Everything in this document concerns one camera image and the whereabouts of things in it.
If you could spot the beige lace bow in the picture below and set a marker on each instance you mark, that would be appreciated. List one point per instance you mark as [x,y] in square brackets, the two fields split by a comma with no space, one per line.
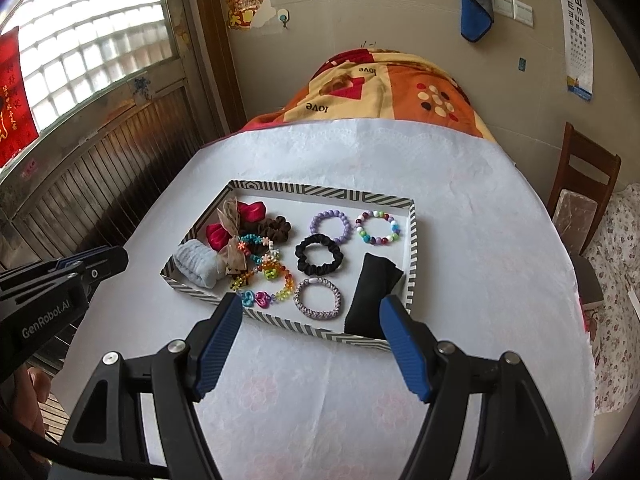
[231,215]

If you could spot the person's left hand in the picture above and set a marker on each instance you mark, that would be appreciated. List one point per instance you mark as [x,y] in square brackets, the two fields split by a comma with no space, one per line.
[35,400]

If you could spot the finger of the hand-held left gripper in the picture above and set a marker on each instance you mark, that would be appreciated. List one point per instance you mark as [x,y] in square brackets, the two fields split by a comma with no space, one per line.
[107,262]
[82,257]

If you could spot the small blue wall sticker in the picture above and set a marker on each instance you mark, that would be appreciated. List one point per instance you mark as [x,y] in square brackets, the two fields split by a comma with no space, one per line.
[522,64]

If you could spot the blue grey towel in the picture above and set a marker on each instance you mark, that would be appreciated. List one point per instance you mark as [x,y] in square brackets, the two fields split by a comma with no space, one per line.
[472,5]

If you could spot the gold red wall decoration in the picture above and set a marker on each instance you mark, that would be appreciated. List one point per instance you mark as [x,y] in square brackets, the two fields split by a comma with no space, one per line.
[247,7]

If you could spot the wooden chair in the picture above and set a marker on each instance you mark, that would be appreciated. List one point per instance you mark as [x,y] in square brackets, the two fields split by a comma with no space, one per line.
[590,160]

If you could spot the black cloth pouch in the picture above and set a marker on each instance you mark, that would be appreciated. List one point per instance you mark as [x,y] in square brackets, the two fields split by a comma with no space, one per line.
[372,290]

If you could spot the wooden slatted wall panel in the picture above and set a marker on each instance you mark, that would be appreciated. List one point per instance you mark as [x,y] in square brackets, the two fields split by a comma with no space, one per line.
[110,175]

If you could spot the white wall hook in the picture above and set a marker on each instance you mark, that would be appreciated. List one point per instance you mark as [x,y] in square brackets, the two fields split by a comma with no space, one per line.
[283,17]

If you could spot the floral cloth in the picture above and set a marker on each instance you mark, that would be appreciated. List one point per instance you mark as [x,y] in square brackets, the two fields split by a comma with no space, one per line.
[620,285]

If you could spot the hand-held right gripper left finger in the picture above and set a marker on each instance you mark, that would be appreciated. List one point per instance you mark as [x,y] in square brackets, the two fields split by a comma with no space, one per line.
[220,340]

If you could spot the black scrunchie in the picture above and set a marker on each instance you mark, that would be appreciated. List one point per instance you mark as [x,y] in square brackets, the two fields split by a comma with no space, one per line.
[302,257]

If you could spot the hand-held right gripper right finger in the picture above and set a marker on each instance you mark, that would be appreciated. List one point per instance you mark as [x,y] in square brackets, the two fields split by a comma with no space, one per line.
[405,355]

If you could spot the striped cardboard tray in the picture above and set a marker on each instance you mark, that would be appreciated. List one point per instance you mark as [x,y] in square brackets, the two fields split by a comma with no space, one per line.
[300,205]

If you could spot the red satin bow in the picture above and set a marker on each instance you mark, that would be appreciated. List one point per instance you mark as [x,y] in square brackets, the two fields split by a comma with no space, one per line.
[217,237]

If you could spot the dark flower sticker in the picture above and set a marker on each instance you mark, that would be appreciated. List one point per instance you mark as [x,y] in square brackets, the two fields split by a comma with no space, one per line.
[141,87]

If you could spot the brown scrunchie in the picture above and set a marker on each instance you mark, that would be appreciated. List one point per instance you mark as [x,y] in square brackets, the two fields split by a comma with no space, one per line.
[275,230]

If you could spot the red hanging banner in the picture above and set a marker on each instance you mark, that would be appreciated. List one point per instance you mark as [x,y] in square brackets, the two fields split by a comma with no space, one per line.
[15,100]

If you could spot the glass block window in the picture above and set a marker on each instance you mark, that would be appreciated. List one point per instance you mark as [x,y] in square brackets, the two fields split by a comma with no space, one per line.
[100,35]

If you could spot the white wall switch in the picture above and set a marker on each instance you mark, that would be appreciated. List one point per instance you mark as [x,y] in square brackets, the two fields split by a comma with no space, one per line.
[502,2]
[523,14]

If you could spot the light blue terry hair band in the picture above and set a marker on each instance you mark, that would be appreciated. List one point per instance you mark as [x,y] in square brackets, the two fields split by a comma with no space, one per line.
[197,265]

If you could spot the eye chart poster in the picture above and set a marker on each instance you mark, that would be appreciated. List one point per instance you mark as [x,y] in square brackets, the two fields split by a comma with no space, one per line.
[575,30]

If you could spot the brown wooden post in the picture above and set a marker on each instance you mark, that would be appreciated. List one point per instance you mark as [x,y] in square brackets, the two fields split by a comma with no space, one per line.
[210,35]

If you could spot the orange printed blanket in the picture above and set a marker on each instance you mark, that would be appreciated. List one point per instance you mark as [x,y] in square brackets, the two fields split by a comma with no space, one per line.
[400,105]

